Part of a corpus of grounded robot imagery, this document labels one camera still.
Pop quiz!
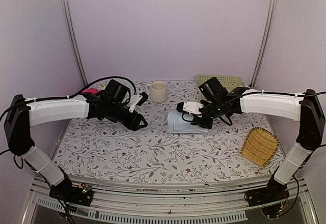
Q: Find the cream ceramic mug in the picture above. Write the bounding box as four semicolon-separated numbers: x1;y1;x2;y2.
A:
146;81;168;102

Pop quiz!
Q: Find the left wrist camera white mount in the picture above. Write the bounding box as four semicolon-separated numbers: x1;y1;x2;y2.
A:
127;92;149;113

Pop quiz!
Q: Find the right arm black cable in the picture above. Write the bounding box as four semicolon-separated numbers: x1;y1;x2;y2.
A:
239;91;326;100

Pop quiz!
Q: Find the light blue towel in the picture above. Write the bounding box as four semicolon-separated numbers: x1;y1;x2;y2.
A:
168;111;208;134

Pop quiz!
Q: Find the aluminium frame post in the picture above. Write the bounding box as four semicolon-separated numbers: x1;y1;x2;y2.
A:
250;0;277;88
61;0;88;86

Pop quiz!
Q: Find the pink rolled towel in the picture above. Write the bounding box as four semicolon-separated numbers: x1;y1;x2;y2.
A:
82;88;99;94

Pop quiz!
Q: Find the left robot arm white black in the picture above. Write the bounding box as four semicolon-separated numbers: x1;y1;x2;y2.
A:
3;79;148;206

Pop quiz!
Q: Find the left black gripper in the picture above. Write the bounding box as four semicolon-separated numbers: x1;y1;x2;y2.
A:
107;101;148;131

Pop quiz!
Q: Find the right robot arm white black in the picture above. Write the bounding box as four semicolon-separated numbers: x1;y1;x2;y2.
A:
182;77;325;206

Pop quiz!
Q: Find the cream green patterned towel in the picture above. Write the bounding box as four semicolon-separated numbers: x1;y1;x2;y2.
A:
99;83;107;90

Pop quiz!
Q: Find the green plastic basket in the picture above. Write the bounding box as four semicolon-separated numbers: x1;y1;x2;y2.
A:
197;74;248;92

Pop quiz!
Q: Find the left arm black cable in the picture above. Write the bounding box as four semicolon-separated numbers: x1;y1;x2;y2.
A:
0;75;140;123

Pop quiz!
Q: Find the left aluminium frame post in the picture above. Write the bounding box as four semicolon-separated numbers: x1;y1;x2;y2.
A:
61;0;88;86

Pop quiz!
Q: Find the yellow bamboo tray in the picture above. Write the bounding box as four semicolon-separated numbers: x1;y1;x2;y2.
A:
240;127;280;168

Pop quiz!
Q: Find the right aluminium frame post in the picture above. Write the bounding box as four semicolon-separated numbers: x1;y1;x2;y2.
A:
250;0;277;88

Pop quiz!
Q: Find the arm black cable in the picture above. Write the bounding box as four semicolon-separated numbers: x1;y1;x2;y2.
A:
0;75;140;123
239;91;326;100

